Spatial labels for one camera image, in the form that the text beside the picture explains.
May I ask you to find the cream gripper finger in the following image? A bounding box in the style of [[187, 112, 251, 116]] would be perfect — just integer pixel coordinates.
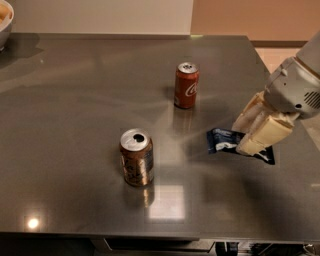
[[232, 92, 272, 133], [235, 111, 294, 156]]

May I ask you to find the blue rxbar blueberry wrapper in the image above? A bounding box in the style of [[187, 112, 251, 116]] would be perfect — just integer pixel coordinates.
[[206, 128, 275, 165]]

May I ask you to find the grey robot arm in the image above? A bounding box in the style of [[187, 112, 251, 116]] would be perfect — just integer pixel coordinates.
[[232, 32, 320, 156]]

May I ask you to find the red coca-cola can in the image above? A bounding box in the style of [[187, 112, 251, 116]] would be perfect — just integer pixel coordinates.
[[174, 62, 199, 109]]

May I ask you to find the brown gold soda can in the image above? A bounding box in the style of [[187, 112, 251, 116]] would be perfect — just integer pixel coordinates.
[[119, 128, 154, 187]]

